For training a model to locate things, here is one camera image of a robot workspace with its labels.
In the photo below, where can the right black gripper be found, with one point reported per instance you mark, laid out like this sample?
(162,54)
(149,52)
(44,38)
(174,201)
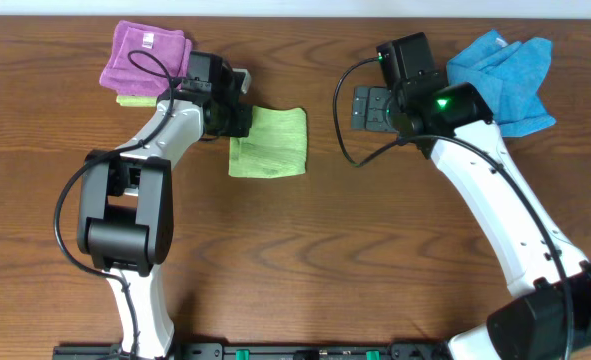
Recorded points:
(368,108)

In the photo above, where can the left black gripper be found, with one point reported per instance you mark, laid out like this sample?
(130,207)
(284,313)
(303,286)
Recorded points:
(240,121)

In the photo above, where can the green microfiber cloth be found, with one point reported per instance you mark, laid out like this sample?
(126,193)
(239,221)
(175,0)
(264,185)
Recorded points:
(275,147)

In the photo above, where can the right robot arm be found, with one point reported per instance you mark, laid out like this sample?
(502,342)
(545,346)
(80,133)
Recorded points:
(548,277)

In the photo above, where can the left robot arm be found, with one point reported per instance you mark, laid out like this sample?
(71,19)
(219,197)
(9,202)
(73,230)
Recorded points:
(126,211)

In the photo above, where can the blue crumpled cloth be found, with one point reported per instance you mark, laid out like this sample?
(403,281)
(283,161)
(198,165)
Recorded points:
(508,76)

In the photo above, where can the purple folded cloth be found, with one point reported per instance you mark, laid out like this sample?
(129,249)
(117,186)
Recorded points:
(131,72)

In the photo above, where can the light green folded cloth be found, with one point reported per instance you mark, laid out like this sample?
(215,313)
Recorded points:
(136,101)

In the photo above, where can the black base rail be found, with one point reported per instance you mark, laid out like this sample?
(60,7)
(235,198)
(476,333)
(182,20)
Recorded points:
(218,351)

